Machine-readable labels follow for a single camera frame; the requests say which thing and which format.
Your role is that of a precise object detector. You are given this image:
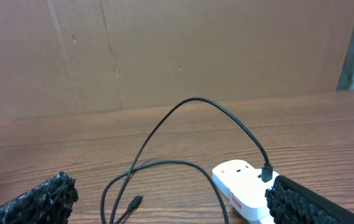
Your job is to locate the white USB charger plug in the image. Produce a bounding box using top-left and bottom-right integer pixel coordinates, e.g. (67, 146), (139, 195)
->
(212, 160), (279, 224)

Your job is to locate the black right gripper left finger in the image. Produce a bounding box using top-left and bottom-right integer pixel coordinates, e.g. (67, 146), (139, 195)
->
(0, 171), (79, 224)

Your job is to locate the white power strip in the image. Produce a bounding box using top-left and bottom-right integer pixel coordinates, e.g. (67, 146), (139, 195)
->
(213, 175), (274, 224)

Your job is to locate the brown cardboard backboard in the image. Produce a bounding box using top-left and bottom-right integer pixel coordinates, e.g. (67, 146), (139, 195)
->
(0, 0), (354, 120)

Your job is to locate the black USB charging cable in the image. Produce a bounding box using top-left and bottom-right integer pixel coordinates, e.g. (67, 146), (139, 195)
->
(100, 97), (274, 224)

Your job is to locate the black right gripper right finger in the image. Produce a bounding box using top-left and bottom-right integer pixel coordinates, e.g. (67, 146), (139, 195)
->
(265, 175), (354, 224)

